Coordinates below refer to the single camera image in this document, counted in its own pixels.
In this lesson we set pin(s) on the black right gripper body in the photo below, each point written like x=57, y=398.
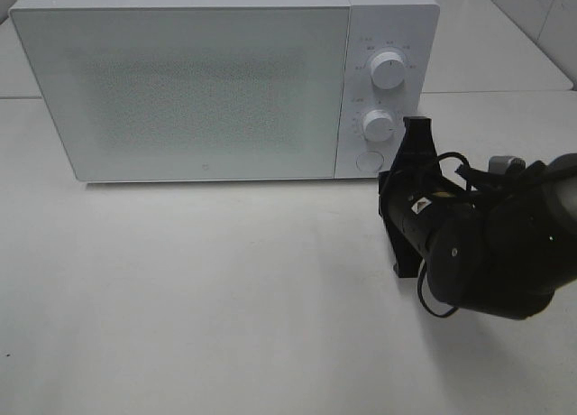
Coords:
x=432, y=225

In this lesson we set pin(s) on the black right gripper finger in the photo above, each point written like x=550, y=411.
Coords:
x=417, y=148

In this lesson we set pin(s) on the white round knob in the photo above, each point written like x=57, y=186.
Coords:
x=387, y=69
x=378, y=126

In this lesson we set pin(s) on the white round door button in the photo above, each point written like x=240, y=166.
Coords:
x=370, y=162

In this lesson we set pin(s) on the white microwave door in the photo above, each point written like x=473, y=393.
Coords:
x=176, y=94

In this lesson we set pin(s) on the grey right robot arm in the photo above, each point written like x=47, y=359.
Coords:
x=500, y=242

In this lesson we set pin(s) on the white microwave oven body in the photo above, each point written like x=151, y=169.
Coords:
x=374, y=25

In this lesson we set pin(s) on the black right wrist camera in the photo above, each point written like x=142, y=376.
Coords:
x=506, y=164

